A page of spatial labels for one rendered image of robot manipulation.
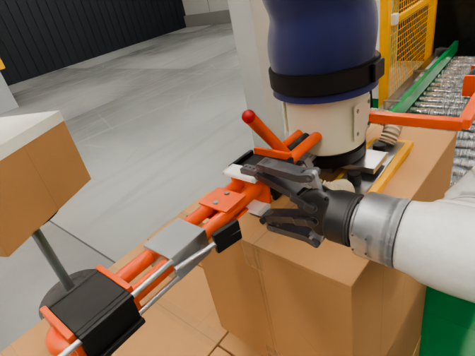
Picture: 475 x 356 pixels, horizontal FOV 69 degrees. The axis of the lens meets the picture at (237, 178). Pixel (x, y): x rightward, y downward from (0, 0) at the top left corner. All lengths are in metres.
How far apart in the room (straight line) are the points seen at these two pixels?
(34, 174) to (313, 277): 1.43
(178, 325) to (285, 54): 0.85
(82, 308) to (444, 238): 0.41
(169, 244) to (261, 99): 1.82
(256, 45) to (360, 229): 1.79
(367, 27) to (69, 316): 0.64
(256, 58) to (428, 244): 1.85
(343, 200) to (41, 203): 1.53
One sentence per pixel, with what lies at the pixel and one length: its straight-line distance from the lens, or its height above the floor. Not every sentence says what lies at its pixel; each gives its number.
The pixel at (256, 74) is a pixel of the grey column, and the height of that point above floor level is 0.88.
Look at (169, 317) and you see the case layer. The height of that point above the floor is 0.54.
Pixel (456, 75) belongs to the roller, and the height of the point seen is 0.55.
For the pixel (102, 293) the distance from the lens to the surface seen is 0.46.
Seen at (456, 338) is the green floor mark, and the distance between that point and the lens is 1.80.
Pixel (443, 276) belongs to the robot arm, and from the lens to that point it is 0.45.
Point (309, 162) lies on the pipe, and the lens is 0.75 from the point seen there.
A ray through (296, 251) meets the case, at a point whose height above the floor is 0.99.
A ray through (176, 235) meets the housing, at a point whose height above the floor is 1.13.
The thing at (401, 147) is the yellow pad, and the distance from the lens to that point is 0.92.
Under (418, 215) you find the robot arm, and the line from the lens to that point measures 0.45.
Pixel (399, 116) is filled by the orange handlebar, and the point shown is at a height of 1.12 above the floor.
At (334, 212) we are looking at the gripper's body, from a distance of 0.48.
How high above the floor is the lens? 1.43
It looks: 30 degrees down
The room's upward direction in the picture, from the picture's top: 12 degrees counter-clockwise
